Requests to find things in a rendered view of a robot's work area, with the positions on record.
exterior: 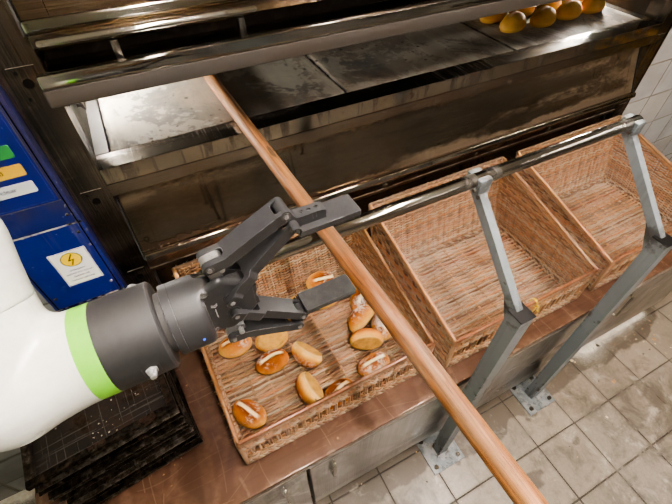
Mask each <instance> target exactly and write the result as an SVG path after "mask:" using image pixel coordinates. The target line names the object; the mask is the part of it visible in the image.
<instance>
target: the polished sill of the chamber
mask: <svg viewBox="0 0 672 504"><path fill-rule="evenodd" d="M661 25H662V22H659V21H656V20H654V19H651V18H648V17H647V18H643V19H639V20H635V21H631V22H627V23H623V24H619V25H615V26H611V27H607V28H603V29H599V30H595V31H591V32H587V33H583V34H579V35H575V36H571V37H567V38H563V39H559V40H555V41H551V42H547V43H543V44H539V45H535V46H531V47H527V48H523V49H519V50H515V51H511V52H507V53H503V54H499V55H495V56H491V57H487V58H484V59H480V60H476V61H472V62H468V63H464V64H460V65H456V66H452V67H448V68H444V69H440V70H436V71H432V72H428V73H424V74H420V75H416V76H412V77H408V78H404V79H400V80H396V81H392V82H388V83H384V84H380V85H376V86H372V87H368V88H364V89H360V90H356V91H352V92H348V93H344V94H340V95H336V96H332V97H328V98H324V99H320V100H316V101H313V102H309V103H305V104H301V105H297V106H293V107H289V108H285V109H281V110H277V111H273V112H269V113H265V114H261V115H257V116H253V117H249V119H250V120H251V122H252V123H253V124H254V125H255V127H256V128H257V129H258V131H259V132H260V133H261V134H262V136H263V137H264V138H265V140H266V141H271V140H274V139H278V138H282V137H285V136H289V135H293V134H296V133H300V132H304V131H307V130H311V129H314V128H318V127H322V126H325V125H329V124H333V123H336V122H340V121H344V120H347V119H351V118H355V117H358V116H362V115H366V114H369V113H373V112H376V111H380V110H384V109H387V108H391V107H395V106H398V105H402V104H406V103H409V102H413V101H417V100H420V99H424V98H428V97H431V96H435V95H438V94H442V93H446V92H449V91H453V90H457V89H460V88H464V87H468V86H471V85H475V84H479V83H482V82H486V81H490V80H493V79H497V78H500V77H504V76H508V75H511V74H515V73H519V72H522V71H526V70H530V69H533V68H537V67H541V66H544V65H548V64H552V63H555V62H559V61H562V60H566V59H570V58H573V57H577V56H581V55H584V54H588V53H592V52H595V51H599V50H603V49H606V48H610V47H614V46H617V45H621V44H624V43H628V42H632V41H635V40H639V39H643V38H646V37H650V36H654V35H656V34H657V32H658V31H659V29H660V27H661ZM249 146H252V144H251V143H250V141H249V140H248V139H247V137H246V136H245V134H244V133H243V132H242V130H241V129H240V128H239V126H238V125H237V123H236V122H235V121H233V122H229V123H225V124H221V125H217V126H213V127H209V128H205V129H201V130H197V131H193V132H189V133H185V134H181V135H177V136H173V137H169V138H165V139H161V140H157V141H153V142H149V143H146V144H142V145H138V146H134V147H130V148H126V149H122V150H118V151H114V152H110V153H106V154H102V155H98V156H96V160H97V165H98V170H99V173H100V175H101V176H102V178H103V180H104V182H105V184H106V185H110V184H114V183H117V182H121V181H125V180H128V179H132V178H136V177H139V176H143V175H147V174H150V173H154V172H158V171H161V170H165V169H169V168H172V167H176V166H180V165H183V164H187V163H190V162H194V161H198V160H201V159H205V158H209V157H212V156H216V155H220V154H223V153H227V152H231V151H234V150H238V149H242V148H245V147H249Z"/></svg>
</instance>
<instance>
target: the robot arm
mask: <svg viewBox="0 0 672 504"><path fill-rule="evenodd" d="M274 213H276V214H274ZM360 215H361V209H360V208H359V206H358V205H357V204H356V203H355V202H354V201H353V199H352V198H351V197H350V196H349V195H348V194H345V195H342V196H339V197H336V198H333V199H331V200H328V201H325V202H322V203H321V202H320V201H317V202H313V203H311V204H307V205H304V206H301V207H299V208H296V209H289V208H288V207H287V206H286V205H285V203H284V202H283V200H282V199H281V198H280V197H274V198H273V199H272V200H270V201H269V202H268V203H267V204H265V205H264V206H263V207H262V208H260V209H259V210H258V211H256V212H255V213H254V214H253V215H251V216H250V217H249V218H248V219H246V220H245V221H244V222H243V223H241V224H240V225H239V226H237V227H236V228H235V229H234V230H232V231H231V232H230V233H229V234H227V235H226V236H225V237H224V238H222V239H221V240H220V241H219V242H217V243H215V244H213V245H211V246H209V247H206V248H204V249H202V250H200V251H198V252H197V254H196V257H197V259H198V262H199V264H200V267H201V269H202V272H203V274H204V275H203V276H201V277H199V278H194V276H192V275H186V276H183V277H180V278H177V279H175V280H172V281H169V282H167V283H164V284H161V285H158V286H157V293H155V291H154V289H153V288H152V286H151V285H150V284H149V283H147V282H142V283H139V284H136V285H135V284H130V285H128V286H127V288H125V289H123V290H120V291H117V292H114V293H112V294H109V295H106V296H103V297H101V298H98V299H95V300H92V301H90V302H87V303H84V304H81V305H79V306H76V307H73V308H70V309H68V310H65V311H62V312H51V311H48V310H47V309H46V308H45V307H44V306H43V304H42V303H41V301H40V299H39V298H38V296H37V294H36V292H35V290H34V288H33V286H32V284H31V282H30V280H29V278H28V276H27V274H26V271H25V269H24V267H23V265H22V262H21V260H20V258H19V255H18V253H17V250H16V248H15V245H14V243H13V240H12V238H11V235H10V233H9V231H8V229H7V227H6V226H5V224H4V222H3V221H2V220H1V218H0V452H5V451H9V450H13V449H16V448H19V447H22V446H24V445H27V444H29V443H31V442H33V441H35V440H37V439H38V438H40V437H42V436H43V435H44V434H46V433H47V432H49V431H50V430H52V429H53V428H54V427H56V426H57V425H59V424H60V423H62V422H63V421H65V420H67V419H68V418H70V417H72V416H73V415H75V414H77V413H78V412H80V411H82V410H84V409H86V408H88V407H89V406H91V405H93V404H95V403H98V402H100V401H102V400H104V399H106V398H109V397H111V396H113V395H115V394H118V393H120V392H122V391H125V390H127V389H129V388H131V387H134V386H136V385H138V384H140V383H143V382H145V381H147V380H150V379H151V380H154V379H156V378H157V377H158V376H159V375H161V374H163V373H166V372H168V371H170V370H172V369H175V368H177V367H179V365H180V362H181V360H180V354H179V351H181V352H182V353H183V355H186V354H188V353H190V352H193V351H195V350H197V349H199V348H202V347H204V346H206V345H209V344H211V343H213V342H215V341H216V340H217V331H218V330H220V329H223V328H224V329H225V332H226V334H227V337H228V339H229V341H230V343H235V342H237V341H240V340H243V339H246V338H248V337H254V336H260V335H267V334H273V333H280V332H286V331H292V330H299V329H301V328H302V327H303V326H304V323H303V319H305V318H306V317H307V316H308V314H310V313H312V312H314V311H316V310H319V309H321V308H323V307H326V306H328V305H330V304H332V303H335V302H337V301H339V300H341V299H344V298H346V297H348V296H350V295H353V294H355V293H356V288H355V287H354V285H353V284H352V282H351V281H350V279H349V278H348V277H347V275H346V274H343V275H341V276H338V277H336V278H333V279H331V280H329V281H326V282H324V283H322V284H319V285H317V286H314V287H312V288H310V289H307V290H305V291H303V292H300V293H298V294H297V296H296V298H295V297H294V298H293V299H288V298H279V297H270V296H260V295H258V294H257V293H256V291H257V287H256V284H255V282H256V281H257V279H258V274H259V272H260V271H261V270H262V269H263V268H264V267H265V266H266V265H267V264H268V262H269V261H270V260H271V259H272V258H273V257H274V256H275V255H276V254H277V253H278V252H279V250H280V249H281V248H282V247H283V246H284V245H285V244H286V243H287V242H288V241H289V239H290V238H291V237H292V236H293V235H294V234H295V233H297V234H298V235H299V237H300V238H302V237H304V236H307V235H310V234H312V233H315V232H318V231H320V230H323V229H326V228H328V227H331V226H334V225H336V224H339V223H342V222H345V221H347V220H350V219H353V218H355V217H358V216H360ZM283 225H285V228H284V229H282V227H283ZM240 268H241V270H240ZM288 319H291V321H292V322H289V320H288Z"/></svg>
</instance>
